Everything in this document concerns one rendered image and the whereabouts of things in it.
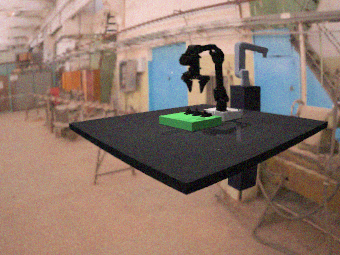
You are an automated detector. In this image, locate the green flat panel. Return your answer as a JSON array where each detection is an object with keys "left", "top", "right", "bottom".
[{"left": 159, "top": 107, "right": 222, "bottom": 131}]

